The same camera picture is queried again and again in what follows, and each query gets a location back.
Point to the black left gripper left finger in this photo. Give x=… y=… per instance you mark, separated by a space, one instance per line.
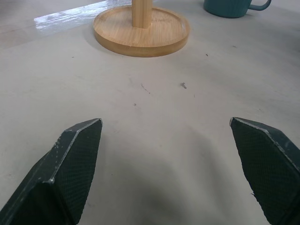
x=58 y=178

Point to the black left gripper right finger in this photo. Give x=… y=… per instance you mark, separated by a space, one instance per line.
x=264 y=168

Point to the teal ceramic mug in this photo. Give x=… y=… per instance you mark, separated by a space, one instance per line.
x=226 y=8

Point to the wooden mug stand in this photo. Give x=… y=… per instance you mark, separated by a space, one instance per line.
x=141 y=35

